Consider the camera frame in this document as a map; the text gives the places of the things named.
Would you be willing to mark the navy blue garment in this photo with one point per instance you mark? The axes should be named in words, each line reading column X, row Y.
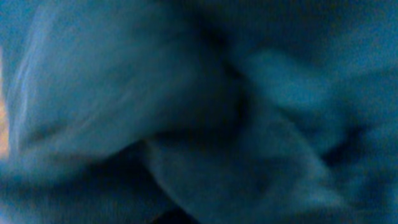
column 227, row 111

